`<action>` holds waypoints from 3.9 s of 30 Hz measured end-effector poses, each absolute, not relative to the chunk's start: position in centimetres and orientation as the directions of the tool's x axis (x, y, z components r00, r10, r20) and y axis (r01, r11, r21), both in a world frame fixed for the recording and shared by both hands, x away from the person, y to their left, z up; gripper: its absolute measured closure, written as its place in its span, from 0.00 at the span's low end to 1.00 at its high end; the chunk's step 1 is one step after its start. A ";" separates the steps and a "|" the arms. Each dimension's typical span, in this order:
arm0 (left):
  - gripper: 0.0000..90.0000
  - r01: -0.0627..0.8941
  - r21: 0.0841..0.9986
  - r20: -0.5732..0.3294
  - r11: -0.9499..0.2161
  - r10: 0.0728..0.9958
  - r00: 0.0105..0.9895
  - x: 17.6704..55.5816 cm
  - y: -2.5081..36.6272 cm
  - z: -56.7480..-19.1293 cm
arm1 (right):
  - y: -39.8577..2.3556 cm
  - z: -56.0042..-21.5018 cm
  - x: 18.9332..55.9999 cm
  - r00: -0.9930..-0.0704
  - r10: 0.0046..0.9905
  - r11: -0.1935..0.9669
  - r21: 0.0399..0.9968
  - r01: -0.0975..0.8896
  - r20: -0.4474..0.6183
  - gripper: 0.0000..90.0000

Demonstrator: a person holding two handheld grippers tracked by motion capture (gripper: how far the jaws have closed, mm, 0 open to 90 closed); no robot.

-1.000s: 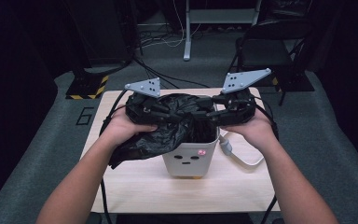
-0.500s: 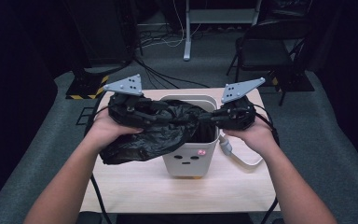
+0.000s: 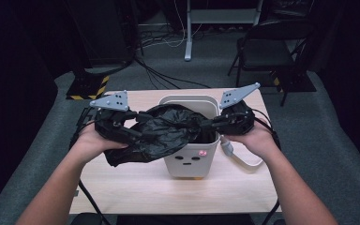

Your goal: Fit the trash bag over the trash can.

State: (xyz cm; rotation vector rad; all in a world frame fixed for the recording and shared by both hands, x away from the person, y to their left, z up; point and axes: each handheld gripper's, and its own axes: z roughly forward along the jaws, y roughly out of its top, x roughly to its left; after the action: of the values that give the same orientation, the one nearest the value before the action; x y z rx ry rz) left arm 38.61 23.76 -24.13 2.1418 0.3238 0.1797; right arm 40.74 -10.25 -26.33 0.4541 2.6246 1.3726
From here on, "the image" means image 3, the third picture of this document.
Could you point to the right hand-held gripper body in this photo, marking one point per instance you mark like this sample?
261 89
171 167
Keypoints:
239 120

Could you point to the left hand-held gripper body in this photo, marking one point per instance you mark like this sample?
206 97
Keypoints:
111 123

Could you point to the black plastic trash bag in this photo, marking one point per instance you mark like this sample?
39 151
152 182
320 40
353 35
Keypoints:
165 131

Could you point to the cream trash bin with face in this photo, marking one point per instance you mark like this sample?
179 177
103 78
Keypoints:
187 165

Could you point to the person's left hand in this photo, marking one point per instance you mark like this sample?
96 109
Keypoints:
93 143

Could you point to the person's right hand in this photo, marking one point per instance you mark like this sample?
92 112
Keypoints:
256 142

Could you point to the black yellow striped stand base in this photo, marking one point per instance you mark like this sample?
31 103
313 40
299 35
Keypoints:
293 82
86 89

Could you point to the black folding chair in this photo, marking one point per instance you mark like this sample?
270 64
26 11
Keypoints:
264 53

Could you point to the dark cabinet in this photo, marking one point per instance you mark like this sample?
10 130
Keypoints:
103 31

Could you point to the white metal stand frame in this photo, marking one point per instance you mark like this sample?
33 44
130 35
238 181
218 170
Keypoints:
188 40

